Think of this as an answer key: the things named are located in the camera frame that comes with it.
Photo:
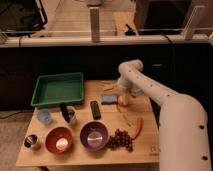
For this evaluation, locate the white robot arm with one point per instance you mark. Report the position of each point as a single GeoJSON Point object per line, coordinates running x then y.
{"type": "Point", "coordinates": [183, 133]}

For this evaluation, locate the black chair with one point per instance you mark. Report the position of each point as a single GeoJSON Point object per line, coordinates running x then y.
{"type": "Point", "coordinates": [22, 17]}

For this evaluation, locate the blue sponge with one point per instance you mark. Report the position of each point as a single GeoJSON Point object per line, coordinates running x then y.
{"type": "Point", "coordinates": [109, 99]}

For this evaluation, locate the orange bowl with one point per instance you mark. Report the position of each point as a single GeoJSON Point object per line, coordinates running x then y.
{"type": "Point", "coordinates": [59, 140]}

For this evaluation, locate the white vertical post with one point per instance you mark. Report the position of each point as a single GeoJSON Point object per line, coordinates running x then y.
{"type": "Point", "coordinates": [95, 25]}

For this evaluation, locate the green plastic tray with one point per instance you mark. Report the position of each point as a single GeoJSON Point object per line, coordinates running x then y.
{"type": "Point", "coordinates": [51, 90]}

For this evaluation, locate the yellow red apple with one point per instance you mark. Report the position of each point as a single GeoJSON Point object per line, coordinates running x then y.
{"type": "Point", "coordinates": [121, 101]}

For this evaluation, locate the white cup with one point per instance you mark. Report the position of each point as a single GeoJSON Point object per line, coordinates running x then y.
{"type": "Point", "coordinates": [72, 115]}

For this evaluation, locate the purple bowl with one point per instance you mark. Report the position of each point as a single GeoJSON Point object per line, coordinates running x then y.
{"type": "Point", "coordinates": [94, 136]}

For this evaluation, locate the grey blue cloth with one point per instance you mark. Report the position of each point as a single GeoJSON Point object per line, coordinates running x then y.
{"type": "Point", "coordinates": [135, 91]}

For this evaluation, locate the small blue cup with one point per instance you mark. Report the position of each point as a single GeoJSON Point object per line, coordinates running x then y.
{"type": "Point", "coordinates": [44, 116]}

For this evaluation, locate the black monitor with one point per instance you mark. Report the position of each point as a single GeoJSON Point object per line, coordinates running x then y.
{"type": "Point", "coordinates": [154, 17]}

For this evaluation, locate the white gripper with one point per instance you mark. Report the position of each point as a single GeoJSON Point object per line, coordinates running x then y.
{"type": "Point", "coordinates": [125, 86]}

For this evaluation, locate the thin metal spoon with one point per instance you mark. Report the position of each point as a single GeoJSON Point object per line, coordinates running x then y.
{"type": "Point", "coordinates": [123, 116]}

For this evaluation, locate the black rectangular block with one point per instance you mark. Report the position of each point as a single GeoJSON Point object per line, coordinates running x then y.
{"type": "Point", "coordinates": [95, 110]}

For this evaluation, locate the bunch of dark grapes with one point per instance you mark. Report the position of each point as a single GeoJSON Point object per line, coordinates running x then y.
{"type": "Point", "coordinates": [120, 139]}

